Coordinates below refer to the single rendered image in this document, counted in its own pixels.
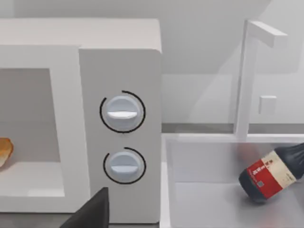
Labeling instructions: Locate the pale blue microwave knob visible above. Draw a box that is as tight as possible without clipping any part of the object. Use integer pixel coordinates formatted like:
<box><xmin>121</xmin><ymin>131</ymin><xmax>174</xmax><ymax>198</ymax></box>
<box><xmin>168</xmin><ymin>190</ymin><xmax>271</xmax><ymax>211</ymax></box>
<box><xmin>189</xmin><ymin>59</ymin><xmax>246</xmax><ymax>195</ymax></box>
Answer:
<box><xmin>107</xmin><ymin>152</ymin><xmax>143</xmax><ymax>181</ymax></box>
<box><xmin>104</xmin><ymin>95</ymin><xmax>141</xmax><ymax>129</ymax></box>

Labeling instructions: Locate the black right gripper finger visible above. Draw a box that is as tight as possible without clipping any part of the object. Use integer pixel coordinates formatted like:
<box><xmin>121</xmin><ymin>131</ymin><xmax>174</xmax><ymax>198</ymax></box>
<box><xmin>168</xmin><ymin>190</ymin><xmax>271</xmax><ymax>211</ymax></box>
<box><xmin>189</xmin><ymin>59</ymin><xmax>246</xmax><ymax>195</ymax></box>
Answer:
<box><xmin>59</xmin><ymin>187</ymin><xmax>110</xmax><ymax>228</ymax></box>

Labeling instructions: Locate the dark bottle with red label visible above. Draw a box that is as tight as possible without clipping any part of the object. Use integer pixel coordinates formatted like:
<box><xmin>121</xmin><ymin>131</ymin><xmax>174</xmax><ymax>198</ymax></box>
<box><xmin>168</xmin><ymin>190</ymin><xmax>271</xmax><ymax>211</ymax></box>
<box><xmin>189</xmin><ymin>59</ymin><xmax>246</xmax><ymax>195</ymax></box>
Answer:
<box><xmin>238</xmin><ymin>142</ymin><xmax>304</xmax><ymax>200</ymax></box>

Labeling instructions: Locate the pale microwave oven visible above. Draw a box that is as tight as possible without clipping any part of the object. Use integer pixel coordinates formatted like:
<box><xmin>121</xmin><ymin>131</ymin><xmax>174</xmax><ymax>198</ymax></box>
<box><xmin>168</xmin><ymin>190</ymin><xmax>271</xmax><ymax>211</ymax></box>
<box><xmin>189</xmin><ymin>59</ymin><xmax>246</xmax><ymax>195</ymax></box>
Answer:
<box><xmin>0</xmin><ymin>18</ymin><xmax>163</xmax><ymax>224</ymax></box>

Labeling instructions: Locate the orange bread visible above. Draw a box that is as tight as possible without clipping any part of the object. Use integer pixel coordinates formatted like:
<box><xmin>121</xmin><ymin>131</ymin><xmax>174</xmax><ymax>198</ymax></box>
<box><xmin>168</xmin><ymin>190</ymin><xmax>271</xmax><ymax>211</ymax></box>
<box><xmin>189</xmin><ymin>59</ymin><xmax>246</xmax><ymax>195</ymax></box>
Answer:
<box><xmin>0</xmin><ymin>137</ymin><xmax>14</xmax><ymax>168</ymax></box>

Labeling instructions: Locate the white sink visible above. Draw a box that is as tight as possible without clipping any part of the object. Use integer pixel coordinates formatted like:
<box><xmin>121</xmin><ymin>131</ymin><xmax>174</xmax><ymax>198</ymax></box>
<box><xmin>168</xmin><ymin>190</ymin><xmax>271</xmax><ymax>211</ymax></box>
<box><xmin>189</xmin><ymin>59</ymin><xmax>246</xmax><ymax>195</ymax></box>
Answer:
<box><xmin>160</xmin><ymin>133</ymin><xmax>304</xmax><ymax>228</ymax></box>

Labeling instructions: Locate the tall white tap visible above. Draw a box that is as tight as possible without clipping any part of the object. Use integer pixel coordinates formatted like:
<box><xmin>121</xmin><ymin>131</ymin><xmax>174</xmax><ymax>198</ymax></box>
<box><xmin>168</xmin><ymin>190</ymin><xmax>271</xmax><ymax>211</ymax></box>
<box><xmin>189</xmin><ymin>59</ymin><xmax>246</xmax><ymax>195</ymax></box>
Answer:
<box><xmin>233</xmin><ymin>19</ymin><xmax>288</xmax><ymax>139</ymax></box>

